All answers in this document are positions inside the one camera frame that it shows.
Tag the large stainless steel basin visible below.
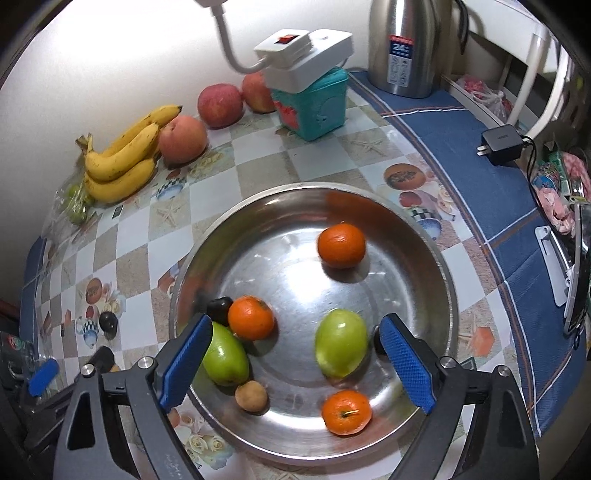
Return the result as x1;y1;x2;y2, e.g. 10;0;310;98
169;182;459;465

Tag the white power strip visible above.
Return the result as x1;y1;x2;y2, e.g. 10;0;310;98
198;0;355;94

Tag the pink snack bag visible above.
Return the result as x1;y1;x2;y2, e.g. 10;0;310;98
530;149;590;237

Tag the teal plastic box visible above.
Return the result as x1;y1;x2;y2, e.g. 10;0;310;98
270;67;349;142

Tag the red apple by box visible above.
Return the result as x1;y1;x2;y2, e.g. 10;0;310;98
242;72;276;114

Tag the checkered printed tablecloth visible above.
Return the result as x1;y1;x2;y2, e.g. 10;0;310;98
20;87;541;480

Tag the clear tray of green fruits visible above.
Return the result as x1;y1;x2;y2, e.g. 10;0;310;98
48;174;95;228

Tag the yellow banana bunch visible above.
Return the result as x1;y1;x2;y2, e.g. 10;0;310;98
76;104;182;204

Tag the blue striped cloth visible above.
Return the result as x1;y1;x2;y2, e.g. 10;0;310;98
349;69;587;436

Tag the stainless steel thermos jug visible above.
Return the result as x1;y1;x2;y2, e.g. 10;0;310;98
368;0;441;99

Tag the orange tangerine back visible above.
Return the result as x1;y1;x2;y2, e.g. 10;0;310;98
317;223;367;269

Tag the small tan longan fruit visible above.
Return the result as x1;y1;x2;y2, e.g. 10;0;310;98
235;380;269;414

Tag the white chair frame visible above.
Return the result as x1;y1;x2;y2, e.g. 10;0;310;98
470;5;573;138

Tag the red apple middle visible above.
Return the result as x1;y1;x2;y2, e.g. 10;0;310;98
197;83;245;129

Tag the clear plastic container with label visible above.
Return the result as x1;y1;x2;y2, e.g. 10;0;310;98
1;332;46;388

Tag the dark cherry front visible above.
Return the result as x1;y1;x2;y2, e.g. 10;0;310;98
205;296;233;327

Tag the small green fruit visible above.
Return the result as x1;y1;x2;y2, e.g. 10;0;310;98
202;322;250;387

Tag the dark cherry with stem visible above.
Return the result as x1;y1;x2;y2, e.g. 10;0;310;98
373;326;387;356

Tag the black power adapter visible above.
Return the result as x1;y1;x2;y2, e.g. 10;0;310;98
476;124;524;166

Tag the white phone stand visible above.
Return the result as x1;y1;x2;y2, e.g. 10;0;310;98
535;226;573;307

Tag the peach near bananas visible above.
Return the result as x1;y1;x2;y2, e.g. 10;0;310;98
158;115;208;165

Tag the small orange tangerine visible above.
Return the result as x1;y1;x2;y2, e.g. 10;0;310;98
322;390;373;436

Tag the large green fruit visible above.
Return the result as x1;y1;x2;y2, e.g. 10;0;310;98
315;309;369;379

